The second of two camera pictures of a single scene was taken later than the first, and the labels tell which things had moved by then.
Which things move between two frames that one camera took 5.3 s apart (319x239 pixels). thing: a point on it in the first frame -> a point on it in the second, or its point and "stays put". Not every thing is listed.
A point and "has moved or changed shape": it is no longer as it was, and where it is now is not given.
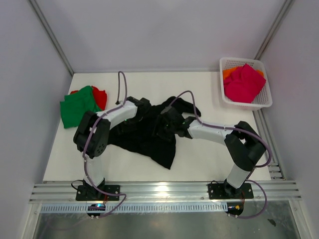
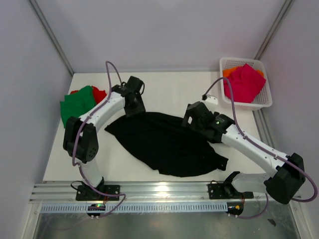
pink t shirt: (243, 84) stays put
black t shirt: (142, 139) has moved or changed shape
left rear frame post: (52, 36) stays put
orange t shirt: (227, 72) stays put
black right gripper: (163, 136) -> (186, 119)
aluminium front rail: (141, 190) stays put
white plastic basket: (262, 98) stays put
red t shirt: (100, 97) stays put
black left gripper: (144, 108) -> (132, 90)
